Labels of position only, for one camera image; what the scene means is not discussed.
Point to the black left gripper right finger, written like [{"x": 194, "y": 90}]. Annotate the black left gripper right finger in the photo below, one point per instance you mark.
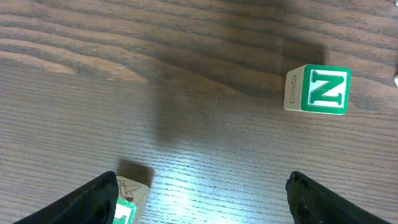
[{"x": 312, "y": 203}]

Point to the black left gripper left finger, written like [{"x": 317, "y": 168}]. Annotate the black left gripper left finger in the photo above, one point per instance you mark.
[{"x": 92, "y": 203}]

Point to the green N wooden block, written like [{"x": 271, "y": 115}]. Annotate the green N wooden block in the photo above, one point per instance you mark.
[{"x": 318, "y": 89}]

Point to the red U wooden block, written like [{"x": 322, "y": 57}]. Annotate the red U wooden block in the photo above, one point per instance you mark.
[{"x": 396, "y": 80}]

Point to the green J wooden block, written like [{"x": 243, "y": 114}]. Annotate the green J wooden block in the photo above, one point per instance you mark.
[{"x": 131, "y": 201}]

